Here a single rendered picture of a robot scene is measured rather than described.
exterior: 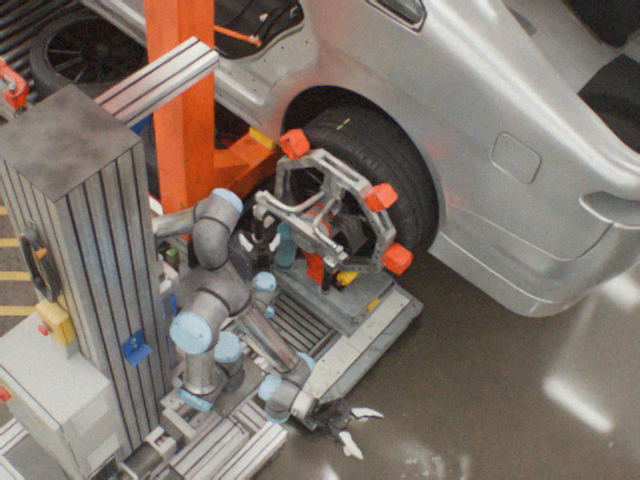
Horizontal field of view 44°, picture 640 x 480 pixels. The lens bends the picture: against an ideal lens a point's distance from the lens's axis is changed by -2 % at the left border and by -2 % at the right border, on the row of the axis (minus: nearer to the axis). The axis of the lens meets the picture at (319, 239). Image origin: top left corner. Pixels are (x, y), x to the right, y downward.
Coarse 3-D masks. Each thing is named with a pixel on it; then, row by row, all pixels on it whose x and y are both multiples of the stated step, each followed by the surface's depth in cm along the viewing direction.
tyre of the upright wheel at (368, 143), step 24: (312, 120) 324; (336, 120) 308; (360, 120) 305; (384, 120) 305; (312, 144) 308; (336, 144) 298; (360, 144) 297; (384, 144) 299; (408, 144) 302; (360, 168) 297; (384, 168) 294; (408, 168) 299; (408, 192) 298; (432, 192) 308; (408, 216) 300; (432, 216) 313; (408, 240) 306
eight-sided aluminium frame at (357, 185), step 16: (288, 160) 310; (304, 160) 303; (320, 160) 298; (336, 160) 299; (288, 176) 326; (336, 176) 296; (352, 176) 297; (288, 192) 333; (352, 192) 295; (384, 224) 303; (384, 240) 300; (352, 256) 333; (368, 256) 325; (368, 272) 322
